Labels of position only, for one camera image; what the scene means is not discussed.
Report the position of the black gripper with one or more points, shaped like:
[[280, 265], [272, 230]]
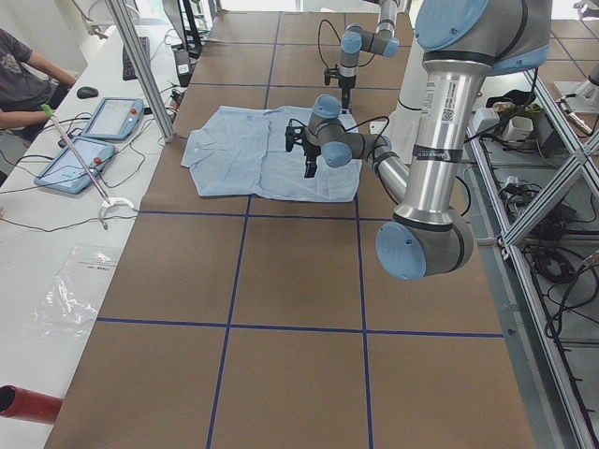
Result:
[[310, 152], [345, 86]]

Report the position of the light blue striped shirt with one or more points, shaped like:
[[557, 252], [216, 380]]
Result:
[[242, 152]]

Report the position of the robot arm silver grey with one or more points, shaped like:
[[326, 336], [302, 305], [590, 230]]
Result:
[[463, 43], [355, 39]]

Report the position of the blue teach pendant far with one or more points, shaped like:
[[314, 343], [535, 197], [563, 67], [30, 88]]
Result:
[[114, 118]]

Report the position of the blue teach pendant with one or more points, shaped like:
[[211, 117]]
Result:
[[65, 172], [114, 118]]

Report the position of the black computer mouse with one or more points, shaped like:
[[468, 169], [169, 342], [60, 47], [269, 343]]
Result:
[[87, 92]]

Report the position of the blue teach pendant near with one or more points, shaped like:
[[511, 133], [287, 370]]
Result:
[[65, 172]]

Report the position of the metal rod with green tip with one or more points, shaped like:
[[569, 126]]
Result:
[[48, 111]]

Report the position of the clear plastic bag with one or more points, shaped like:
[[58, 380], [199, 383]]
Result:
[[73, 299]]

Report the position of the seated person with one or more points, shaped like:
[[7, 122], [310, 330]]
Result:
[[28, 81]]

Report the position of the red cylinder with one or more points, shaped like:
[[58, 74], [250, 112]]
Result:
[[27, 405]]

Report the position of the aluminium frame post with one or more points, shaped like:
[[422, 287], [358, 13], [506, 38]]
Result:
[[129, 36]]

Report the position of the aluminium frame rail structure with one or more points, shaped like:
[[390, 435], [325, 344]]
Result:
[[538, 202]]

